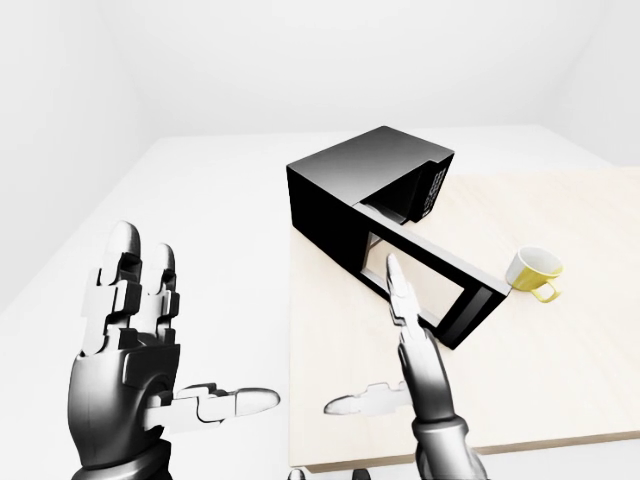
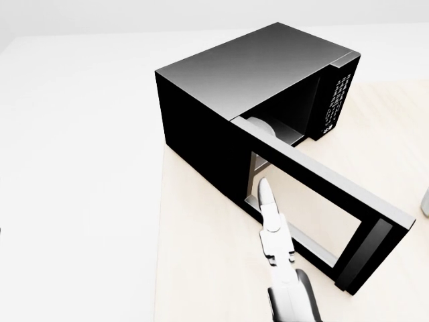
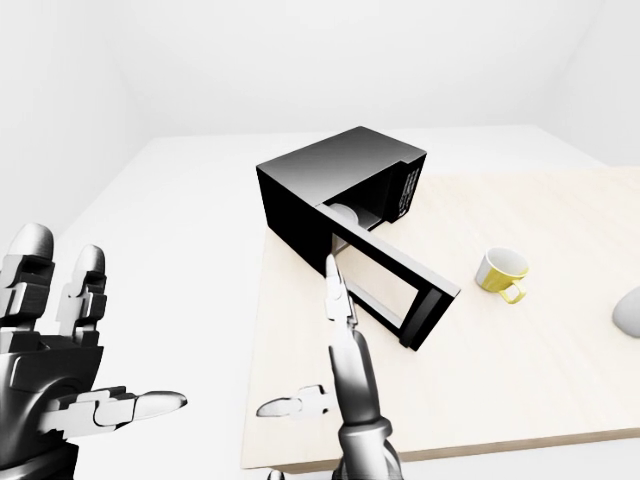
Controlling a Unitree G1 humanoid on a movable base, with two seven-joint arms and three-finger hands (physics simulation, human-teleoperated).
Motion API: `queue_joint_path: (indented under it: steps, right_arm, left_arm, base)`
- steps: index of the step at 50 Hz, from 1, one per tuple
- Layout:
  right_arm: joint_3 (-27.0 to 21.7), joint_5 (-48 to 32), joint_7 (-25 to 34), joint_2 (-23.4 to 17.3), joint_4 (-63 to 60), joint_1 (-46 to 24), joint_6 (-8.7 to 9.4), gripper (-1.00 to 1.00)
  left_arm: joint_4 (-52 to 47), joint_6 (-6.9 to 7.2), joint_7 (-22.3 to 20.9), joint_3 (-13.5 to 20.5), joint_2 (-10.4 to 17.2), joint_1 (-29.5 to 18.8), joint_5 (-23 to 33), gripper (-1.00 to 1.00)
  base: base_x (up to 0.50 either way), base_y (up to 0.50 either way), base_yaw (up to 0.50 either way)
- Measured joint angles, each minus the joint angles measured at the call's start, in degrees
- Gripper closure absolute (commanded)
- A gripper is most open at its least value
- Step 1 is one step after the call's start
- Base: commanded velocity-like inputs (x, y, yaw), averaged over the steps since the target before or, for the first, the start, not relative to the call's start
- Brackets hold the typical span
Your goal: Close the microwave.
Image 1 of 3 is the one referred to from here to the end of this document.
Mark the black microwave door with window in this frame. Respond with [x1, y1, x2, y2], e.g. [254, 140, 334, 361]
[351, 199, 513, 351]

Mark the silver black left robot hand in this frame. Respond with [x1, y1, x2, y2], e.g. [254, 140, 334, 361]
[66, 220, 283, 470]

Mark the black microwave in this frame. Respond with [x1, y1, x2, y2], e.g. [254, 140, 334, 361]
[285, 125, 457, 282]

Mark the yellow and white mug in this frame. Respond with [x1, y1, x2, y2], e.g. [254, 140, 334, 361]
[504, 244, 566, 304]

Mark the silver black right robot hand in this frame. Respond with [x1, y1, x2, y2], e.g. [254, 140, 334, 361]
[323, 252, 458, 427]

